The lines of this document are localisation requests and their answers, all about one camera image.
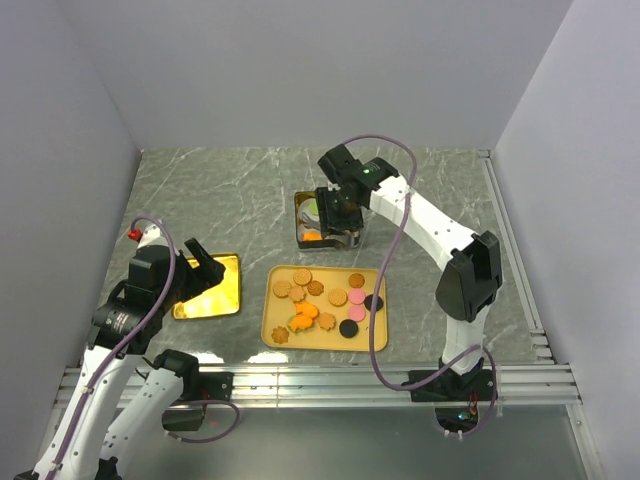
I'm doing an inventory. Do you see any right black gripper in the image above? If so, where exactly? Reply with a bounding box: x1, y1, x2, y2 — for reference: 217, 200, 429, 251
315, 185, 365, 239

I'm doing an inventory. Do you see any gold tin lid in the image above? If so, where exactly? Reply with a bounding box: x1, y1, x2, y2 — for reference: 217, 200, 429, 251
171, 253, 242, 321

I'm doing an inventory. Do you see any dark green cookie tin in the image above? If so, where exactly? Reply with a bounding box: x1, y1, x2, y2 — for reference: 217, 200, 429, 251
294, 187, 364, 250

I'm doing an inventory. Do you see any orange fish cookie top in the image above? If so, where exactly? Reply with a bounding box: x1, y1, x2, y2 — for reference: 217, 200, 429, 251
302, 232, 322, 242

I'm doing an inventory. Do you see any orange fish cookie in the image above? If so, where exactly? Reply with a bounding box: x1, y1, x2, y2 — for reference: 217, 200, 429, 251
287, 315, 314, 333
302, 232, 322, 242
295, 302, 319, 319

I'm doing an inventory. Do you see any round dotted biscuit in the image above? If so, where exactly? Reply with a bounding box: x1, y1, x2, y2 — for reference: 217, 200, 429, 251
327, 288, 348, 307
292, 268, 313, 286
272, 280, 292, 298

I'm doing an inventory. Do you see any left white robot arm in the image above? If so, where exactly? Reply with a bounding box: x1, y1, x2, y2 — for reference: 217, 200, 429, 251
20, 235, 225, 479

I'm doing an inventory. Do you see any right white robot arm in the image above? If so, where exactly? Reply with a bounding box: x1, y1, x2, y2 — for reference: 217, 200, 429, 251
316, 144, 503, 399

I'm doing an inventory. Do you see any white paper cup back left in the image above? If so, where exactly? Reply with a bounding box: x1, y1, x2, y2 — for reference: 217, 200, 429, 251
297, 198, 319, 224

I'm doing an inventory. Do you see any white paper cup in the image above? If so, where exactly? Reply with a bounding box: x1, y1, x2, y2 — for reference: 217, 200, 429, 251
297, 198, 319, 224
297, 224, 322, 243

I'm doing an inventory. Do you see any white paper cup front left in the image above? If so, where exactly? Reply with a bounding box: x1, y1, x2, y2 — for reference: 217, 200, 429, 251
297, 224, 322, 243

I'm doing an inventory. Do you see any chocolate chip cookie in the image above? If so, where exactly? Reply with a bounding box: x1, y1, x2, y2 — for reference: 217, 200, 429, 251
348, 272, 366, 289

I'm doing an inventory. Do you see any round dotted biscuit top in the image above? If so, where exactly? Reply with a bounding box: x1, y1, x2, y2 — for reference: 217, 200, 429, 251
292, 268, 313, 286

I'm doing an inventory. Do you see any brown swirl cookie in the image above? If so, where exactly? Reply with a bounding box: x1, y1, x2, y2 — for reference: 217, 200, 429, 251
306, 280, 325, 296

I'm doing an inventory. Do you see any pink sandwich cookie upper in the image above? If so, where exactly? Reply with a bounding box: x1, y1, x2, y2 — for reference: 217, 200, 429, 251
348, 288, 366, 305

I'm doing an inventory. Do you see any pink sandwich cookie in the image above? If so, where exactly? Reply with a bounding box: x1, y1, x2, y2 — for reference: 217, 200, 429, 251
348, 288, 366, 305
348, 305, 367, 323

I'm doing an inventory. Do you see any tan flower cookie centre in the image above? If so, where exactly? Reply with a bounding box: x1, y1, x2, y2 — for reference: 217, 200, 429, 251
288, 285, 306, 303

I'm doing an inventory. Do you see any tan flower cookie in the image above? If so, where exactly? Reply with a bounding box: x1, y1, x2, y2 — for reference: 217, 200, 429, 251
316, 313, 336, 331
288, 285, 306, 303

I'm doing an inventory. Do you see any swirl cookie bottom left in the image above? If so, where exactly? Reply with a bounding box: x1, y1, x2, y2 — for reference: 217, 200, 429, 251
271, 326, 290, 345

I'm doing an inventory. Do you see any black sandwich cookie right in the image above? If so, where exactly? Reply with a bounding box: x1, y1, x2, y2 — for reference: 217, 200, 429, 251
363, 294, 384, 312

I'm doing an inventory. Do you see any black sandwich cookie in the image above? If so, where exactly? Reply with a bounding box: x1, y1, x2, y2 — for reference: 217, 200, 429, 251
363, 294, 384, 312
339, 319, 359, 339

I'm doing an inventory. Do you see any orange fish cookie bottom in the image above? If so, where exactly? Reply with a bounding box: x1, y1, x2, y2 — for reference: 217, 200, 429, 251
287, 315, 314, 333

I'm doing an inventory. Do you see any orange fish cookie middle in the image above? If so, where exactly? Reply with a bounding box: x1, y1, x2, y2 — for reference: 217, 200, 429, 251
295, 302, 319, 319

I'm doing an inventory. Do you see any yellow plastic tray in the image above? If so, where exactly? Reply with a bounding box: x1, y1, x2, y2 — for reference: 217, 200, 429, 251
261, 265, 388, 352

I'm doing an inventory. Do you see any pink sandwich cookie lower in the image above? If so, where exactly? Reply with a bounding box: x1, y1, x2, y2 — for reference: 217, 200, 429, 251
348, 305, 367, 323

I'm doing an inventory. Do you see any tan flower cookie lower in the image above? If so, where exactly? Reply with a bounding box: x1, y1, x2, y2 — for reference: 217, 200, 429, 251
316, 313, 336, 331

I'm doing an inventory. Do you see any black sandwich cookie lower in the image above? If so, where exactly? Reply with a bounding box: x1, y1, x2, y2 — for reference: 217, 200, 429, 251
339, 319, 359, 339

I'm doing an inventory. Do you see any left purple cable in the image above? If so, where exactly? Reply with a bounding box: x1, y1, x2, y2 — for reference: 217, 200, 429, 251
49, 214, 244, 471

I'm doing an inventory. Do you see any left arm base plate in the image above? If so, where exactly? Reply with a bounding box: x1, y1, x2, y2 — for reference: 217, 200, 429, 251
162, 371, 234, 432

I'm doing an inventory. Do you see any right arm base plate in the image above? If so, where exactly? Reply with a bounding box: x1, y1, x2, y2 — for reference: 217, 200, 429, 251
410, 368, 498, 438

